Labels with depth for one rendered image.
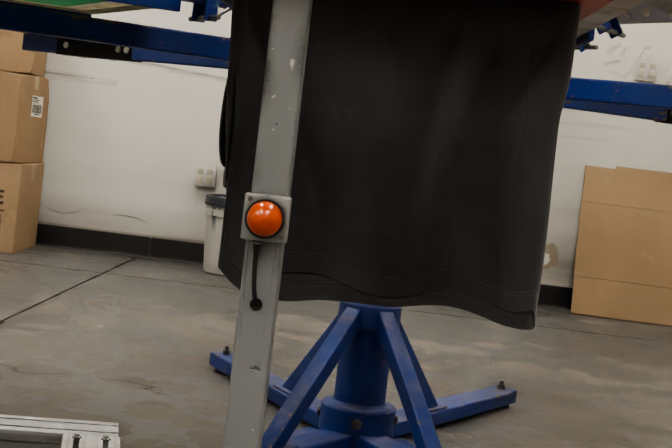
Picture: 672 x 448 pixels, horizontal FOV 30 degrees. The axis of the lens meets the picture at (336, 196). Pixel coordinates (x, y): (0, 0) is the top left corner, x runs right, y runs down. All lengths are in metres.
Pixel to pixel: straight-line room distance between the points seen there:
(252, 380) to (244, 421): 0.05
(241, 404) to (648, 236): 5.03
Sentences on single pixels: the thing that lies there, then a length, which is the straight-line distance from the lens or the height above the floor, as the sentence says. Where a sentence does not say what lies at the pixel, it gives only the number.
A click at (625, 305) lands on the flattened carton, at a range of 6.25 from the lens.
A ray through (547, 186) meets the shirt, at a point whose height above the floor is 0.71.
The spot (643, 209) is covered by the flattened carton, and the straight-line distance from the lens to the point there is 6.33.
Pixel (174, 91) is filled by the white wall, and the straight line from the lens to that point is 6.36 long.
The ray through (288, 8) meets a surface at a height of 0.87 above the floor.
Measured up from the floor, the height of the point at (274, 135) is 0.74.
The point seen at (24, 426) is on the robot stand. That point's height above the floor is 0.23.
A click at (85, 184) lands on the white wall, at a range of 6.45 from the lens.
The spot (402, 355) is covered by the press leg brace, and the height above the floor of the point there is 0.26.
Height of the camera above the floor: 0.75
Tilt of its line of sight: 3 degrees down
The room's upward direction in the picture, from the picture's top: 7 degrees clockwise
